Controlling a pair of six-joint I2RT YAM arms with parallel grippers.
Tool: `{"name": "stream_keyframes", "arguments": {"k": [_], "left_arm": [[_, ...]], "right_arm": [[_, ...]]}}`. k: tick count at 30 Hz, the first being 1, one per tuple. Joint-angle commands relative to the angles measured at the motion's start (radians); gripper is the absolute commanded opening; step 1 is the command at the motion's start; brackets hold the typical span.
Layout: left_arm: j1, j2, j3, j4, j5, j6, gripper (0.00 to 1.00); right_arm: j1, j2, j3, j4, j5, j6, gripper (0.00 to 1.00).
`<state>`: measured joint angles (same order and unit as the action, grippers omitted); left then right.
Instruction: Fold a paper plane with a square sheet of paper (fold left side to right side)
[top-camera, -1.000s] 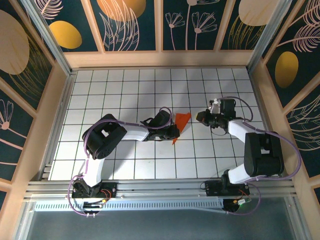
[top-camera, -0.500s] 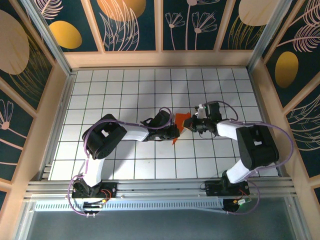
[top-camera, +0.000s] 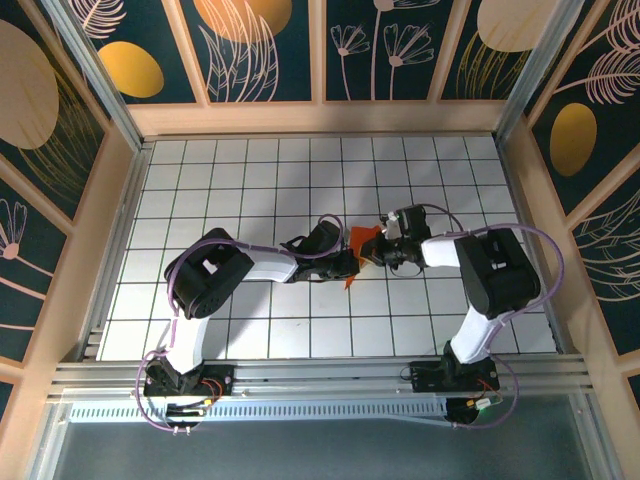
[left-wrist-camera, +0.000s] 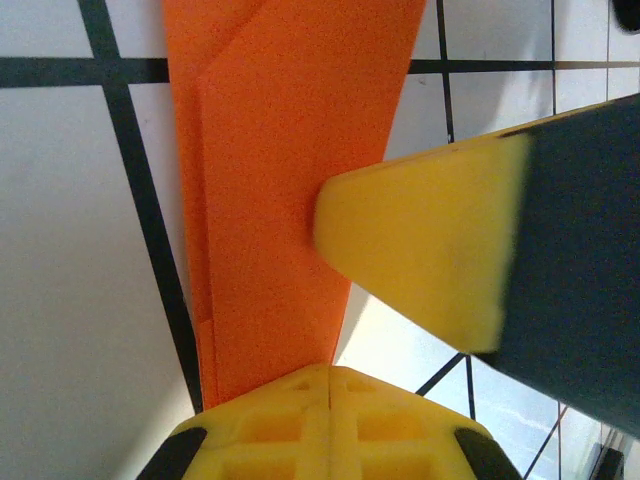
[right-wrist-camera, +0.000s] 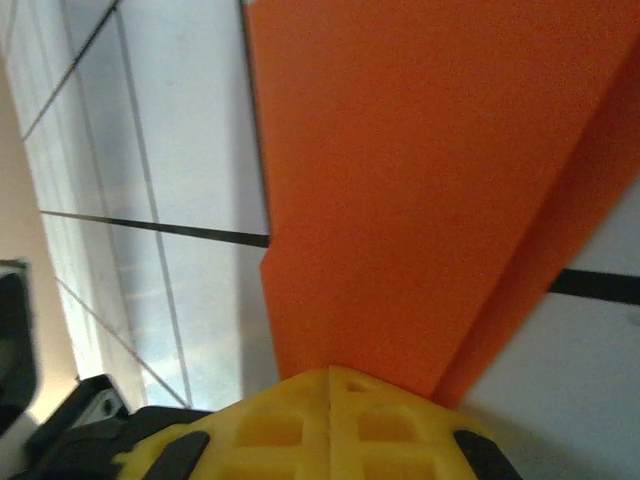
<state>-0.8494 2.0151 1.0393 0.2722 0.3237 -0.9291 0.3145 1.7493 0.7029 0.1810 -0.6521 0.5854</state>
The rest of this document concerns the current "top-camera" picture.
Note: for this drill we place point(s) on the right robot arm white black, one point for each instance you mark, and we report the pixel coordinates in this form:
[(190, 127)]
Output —
[(500, 275)]

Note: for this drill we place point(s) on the large beige disc wall panel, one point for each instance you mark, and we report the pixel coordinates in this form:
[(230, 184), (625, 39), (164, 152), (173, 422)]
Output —
[(30, 90)]

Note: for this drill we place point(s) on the orange oval leaf wall panel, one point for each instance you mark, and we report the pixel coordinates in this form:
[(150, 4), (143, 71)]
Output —
[(130, 70)]

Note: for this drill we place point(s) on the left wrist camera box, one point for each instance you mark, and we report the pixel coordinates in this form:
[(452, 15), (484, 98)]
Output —
[(322, 240)]

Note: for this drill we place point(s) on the aluminium corner post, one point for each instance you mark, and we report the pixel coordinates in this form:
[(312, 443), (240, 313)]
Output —
[(97, 75), (532, 75)]

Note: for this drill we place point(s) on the black electronics module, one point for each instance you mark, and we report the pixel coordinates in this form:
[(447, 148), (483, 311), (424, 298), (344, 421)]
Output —
[(182, 417)]

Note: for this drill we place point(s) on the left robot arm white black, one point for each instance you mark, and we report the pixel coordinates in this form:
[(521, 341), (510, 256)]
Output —
[(210, 280)]

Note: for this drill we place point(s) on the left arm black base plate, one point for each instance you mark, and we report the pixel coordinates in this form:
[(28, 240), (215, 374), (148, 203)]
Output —
[(222, 375)]

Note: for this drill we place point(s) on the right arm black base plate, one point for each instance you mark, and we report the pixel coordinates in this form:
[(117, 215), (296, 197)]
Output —
[(420, 382)]

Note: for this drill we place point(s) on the single pink flower wall panel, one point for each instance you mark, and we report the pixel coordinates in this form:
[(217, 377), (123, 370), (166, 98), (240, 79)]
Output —
[(25, 280)]

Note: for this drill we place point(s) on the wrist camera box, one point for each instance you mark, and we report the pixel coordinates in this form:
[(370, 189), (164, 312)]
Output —
[(412, 222), (322, 240)]

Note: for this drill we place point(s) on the orange sun leaf wall panel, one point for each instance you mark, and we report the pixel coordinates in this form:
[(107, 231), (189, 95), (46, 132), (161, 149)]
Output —
[(240, 20)]

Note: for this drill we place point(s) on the pink fern leaves wall panel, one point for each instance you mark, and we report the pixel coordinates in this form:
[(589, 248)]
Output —
[(615, 260)]

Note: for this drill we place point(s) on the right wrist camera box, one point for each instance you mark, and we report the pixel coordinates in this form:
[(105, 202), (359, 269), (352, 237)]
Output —
[(412, 222)]

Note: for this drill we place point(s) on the flower print wall panel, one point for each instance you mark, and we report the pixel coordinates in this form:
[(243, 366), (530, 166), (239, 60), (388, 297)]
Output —
[(360, 75)]

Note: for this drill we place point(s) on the electronics module with green light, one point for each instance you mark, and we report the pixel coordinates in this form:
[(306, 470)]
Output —
[(462, 412)]

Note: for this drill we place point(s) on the orange paper sheet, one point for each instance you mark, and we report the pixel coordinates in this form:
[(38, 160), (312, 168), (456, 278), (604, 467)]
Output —
[(361, 235)]

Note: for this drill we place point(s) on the beige circle wall panel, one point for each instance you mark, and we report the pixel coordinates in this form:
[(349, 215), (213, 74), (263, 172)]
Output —
[(500, 20)]

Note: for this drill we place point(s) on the gold oval fern wall panel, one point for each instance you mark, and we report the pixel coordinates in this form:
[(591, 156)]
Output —
[(572, 140)]

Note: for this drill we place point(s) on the aluminium rail beam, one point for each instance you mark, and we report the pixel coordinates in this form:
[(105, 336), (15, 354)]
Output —
[(325, 380)]

